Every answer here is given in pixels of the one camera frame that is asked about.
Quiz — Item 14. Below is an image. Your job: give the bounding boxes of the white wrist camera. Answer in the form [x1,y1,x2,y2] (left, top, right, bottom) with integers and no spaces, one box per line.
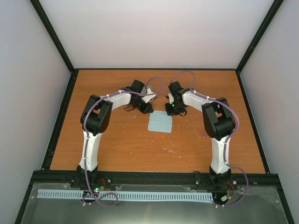
[165,92,174,106]
[141,87,157,103]

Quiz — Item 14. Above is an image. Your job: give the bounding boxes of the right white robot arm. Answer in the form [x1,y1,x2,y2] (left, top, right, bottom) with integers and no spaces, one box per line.
[165,81,236,188]

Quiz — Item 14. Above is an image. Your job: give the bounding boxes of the black aluminium frame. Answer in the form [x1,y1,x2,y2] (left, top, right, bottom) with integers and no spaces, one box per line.
[15,0,294,224]

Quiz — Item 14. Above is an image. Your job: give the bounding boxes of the light blue cleaning cloth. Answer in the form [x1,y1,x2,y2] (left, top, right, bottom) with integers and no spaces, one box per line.
[148,111,172,133]

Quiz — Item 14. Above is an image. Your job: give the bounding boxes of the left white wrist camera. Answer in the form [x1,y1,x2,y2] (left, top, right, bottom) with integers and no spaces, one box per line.
[141,87,157,103]

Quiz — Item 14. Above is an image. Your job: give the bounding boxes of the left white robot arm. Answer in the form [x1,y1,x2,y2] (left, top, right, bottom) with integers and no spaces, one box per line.
[77,80,157,188]

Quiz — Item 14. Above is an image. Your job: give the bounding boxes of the light blue slotted cable duct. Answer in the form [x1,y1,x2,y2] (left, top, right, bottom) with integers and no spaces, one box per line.
[36,189,213,203]

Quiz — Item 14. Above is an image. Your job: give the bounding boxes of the metal base plate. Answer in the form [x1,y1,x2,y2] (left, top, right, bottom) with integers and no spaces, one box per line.
[24,184,287,224]

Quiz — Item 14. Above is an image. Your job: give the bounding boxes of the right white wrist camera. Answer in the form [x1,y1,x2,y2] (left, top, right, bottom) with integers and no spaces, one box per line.
[165,92,174,106]

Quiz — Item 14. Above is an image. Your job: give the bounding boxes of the transparent pink sunglasses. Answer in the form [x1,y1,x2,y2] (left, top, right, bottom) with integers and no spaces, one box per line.
[187,117,207,139]

